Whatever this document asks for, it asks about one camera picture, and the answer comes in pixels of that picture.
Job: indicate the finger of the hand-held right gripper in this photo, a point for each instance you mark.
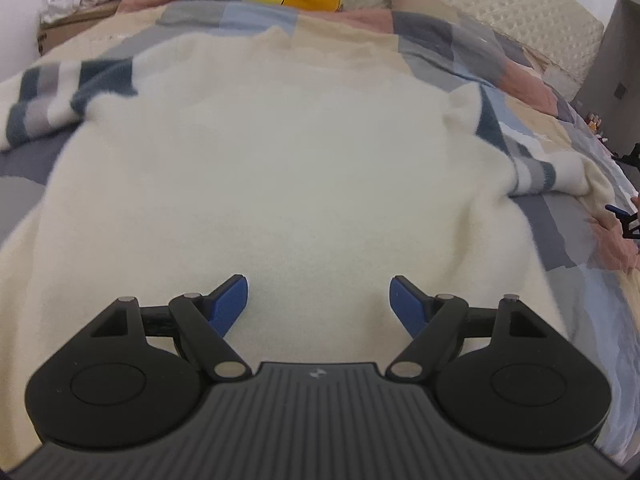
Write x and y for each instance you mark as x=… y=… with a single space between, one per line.
x=631 y=156
x=630 y=222

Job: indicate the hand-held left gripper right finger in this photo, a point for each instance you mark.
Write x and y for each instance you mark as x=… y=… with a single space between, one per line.
x=405 y=305

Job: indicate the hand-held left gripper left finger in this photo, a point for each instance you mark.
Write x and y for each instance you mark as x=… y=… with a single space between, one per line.
x=230 y=305

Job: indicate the fluffy cream blue-striped sweater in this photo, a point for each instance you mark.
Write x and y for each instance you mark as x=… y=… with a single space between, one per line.
x=300 y=170

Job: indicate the small bedside items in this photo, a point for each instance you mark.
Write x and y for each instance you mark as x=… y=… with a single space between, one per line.
x=595 y=124

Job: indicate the patchwork quilt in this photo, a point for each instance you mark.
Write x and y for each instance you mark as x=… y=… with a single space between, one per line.
x=575 y=240

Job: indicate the grey wardrobe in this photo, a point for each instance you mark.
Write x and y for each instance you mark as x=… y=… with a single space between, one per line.
x=615 y=50

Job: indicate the cream quilted headboard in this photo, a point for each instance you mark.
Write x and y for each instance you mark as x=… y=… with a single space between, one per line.
x=500 y=5

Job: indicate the cardboard box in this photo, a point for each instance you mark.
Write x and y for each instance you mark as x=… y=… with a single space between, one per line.
x=65 y=32

